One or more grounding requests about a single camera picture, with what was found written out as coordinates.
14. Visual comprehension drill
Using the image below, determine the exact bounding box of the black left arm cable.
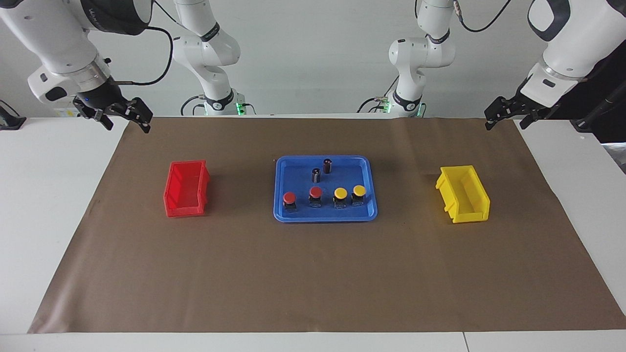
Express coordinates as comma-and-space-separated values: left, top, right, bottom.
454, 0, 512, 34

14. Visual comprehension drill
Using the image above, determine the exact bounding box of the green lit right base box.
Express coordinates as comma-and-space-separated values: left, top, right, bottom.
233, 93, 256, 116

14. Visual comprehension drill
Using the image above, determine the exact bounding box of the black device on table edge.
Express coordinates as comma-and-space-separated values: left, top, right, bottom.
0, 100, 26, 131

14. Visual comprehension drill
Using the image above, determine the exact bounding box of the black tripod stand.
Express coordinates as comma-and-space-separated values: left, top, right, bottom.
570, 81, 626, 142

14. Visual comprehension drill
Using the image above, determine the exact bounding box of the black base cable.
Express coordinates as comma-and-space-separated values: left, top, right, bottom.
356, 88, 399, 114
180, 95, 206, 116

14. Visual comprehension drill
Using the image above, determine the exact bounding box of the yellow plastic bin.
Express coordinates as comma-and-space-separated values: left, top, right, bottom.
435, 165, 491, 224

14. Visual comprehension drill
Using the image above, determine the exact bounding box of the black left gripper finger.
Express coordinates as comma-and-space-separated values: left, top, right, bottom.
484, 96, 514, 131
519, 110, 546, 130

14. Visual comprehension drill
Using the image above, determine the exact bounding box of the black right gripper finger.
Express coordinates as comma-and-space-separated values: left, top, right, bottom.
122, 97, 154, 134
90, 109, 114, 131

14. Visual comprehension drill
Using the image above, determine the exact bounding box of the red plastic bin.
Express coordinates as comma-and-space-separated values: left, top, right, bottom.
163, 160, 212, 218

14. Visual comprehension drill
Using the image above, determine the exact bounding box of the brown paper mat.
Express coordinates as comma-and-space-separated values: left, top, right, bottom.
28, 116, 626, 334

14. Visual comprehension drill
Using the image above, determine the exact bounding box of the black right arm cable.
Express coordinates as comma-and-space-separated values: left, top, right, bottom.
110, 0, 175, 87

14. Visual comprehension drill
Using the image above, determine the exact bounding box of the blue plastic tray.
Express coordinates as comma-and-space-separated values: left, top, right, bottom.
273, 155, 379, 223

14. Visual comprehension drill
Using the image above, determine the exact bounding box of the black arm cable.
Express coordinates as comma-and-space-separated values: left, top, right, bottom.
454, 0, 512, 34
110, 0, 175, 87

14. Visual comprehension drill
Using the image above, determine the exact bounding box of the black left base cable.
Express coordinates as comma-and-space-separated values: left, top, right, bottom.
356, 88, 399, 114

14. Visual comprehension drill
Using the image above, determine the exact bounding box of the black right base cable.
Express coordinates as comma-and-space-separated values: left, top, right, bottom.
180, 95, 206, 116

